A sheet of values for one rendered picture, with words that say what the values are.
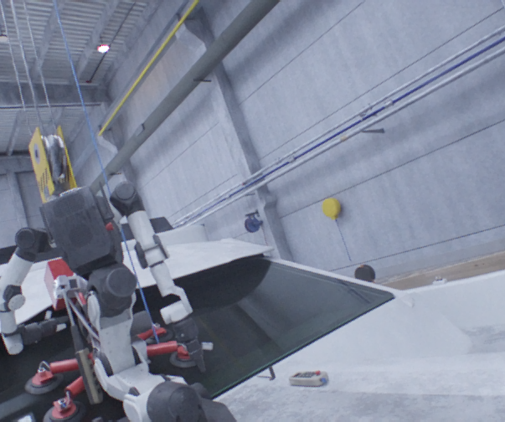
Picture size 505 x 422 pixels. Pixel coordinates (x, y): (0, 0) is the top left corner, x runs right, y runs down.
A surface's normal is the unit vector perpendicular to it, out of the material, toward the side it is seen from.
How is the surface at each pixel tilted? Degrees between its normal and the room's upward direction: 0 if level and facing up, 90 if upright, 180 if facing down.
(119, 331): 117
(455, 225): 90
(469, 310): 90
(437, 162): 90
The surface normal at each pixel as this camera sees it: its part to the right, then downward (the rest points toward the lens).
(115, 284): 0.43, -0.50
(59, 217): 0.05, -0.37
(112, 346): 0.61, 0.17
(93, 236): 0.17, -0.14
